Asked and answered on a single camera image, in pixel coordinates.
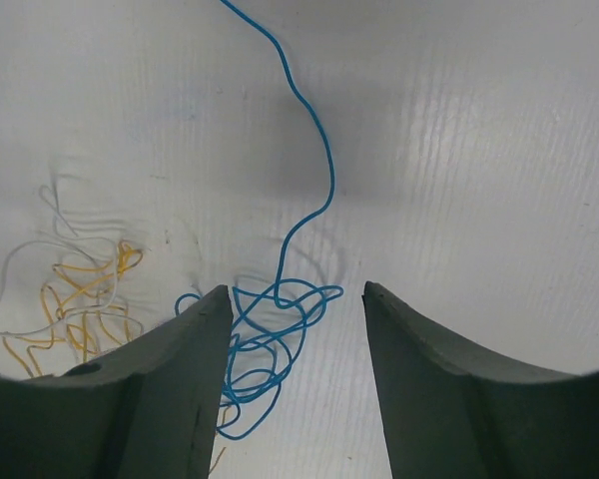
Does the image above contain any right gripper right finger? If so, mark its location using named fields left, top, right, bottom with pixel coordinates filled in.
left=362, top=282, right=599, bottom=478

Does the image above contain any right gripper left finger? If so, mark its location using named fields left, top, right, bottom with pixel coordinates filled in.
left=0, top=285, right=233, bottom=478

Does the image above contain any blue thin wire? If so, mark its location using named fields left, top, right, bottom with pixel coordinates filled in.
left=174, top=0, right=344, bottom=441

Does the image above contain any white thin wire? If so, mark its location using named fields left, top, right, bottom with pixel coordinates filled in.
left=0, top=184, right=145, bottom=353

